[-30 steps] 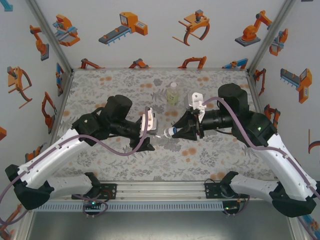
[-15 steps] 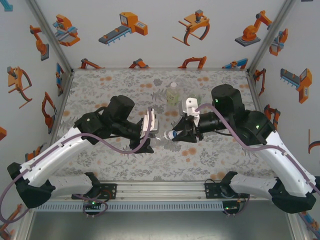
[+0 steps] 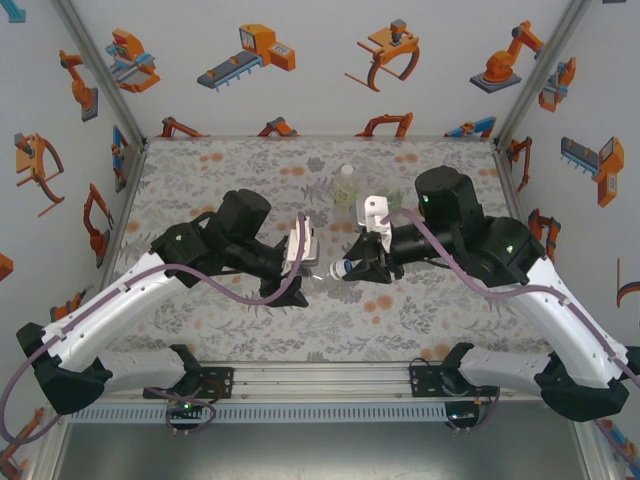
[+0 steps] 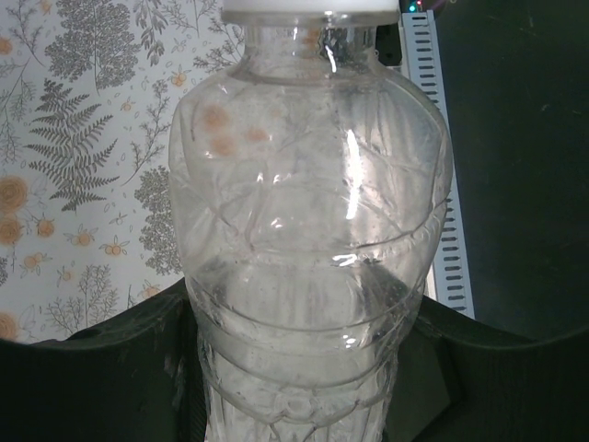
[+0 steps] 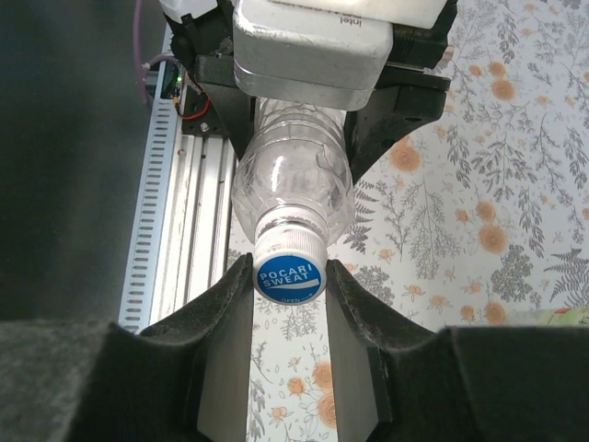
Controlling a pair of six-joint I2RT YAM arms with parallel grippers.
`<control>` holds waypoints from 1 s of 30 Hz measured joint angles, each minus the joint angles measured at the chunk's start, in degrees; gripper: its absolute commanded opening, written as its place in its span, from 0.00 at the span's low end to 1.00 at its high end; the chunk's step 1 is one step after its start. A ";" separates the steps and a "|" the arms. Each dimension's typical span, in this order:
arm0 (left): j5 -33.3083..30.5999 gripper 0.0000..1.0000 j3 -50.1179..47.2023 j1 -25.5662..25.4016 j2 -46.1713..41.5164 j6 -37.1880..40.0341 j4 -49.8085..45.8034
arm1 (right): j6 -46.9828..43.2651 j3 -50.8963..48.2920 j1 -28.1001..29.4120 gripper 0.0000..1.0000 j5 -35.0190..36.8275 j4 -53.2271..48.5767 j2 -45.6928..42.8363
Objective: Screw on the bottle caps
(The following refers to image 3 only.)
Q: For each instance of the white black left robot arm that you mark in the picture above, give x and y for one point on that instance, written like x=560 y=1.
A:
x=110 y=310

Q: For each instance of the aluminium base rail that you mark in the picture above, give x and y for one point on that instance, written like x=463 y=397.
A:
x=320 y=382

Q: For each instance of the floral patterned table cloth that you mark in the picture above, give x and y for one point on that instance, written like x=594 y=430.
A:
x=320 y=340

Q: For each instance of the aluminium table side rail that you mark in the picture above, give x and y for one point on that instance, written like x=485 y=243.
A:
x=124 y=210
x=507 y=165

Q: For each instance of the aluminium table back rail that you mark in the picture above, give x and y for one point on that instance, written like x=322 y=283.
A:
x=325 y=137

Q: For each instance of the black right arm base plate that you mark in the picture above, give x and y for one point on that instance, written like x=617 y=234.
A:
x=419 y=385

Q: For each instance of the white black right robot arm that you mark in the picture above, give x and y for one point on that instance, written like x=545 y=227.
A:
x=560 y=320

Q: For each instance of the aluminium corner post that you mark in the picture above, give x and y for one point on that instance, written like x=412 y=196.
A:
x=105 y=75
x=539 y=75

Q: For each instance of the beige label plastic bottle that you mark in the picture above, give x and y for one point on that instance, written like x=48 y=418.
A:
x=344 y=192

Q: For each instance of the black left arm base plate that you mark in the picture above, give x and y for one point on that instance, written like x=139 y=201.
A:
x=225 y=382

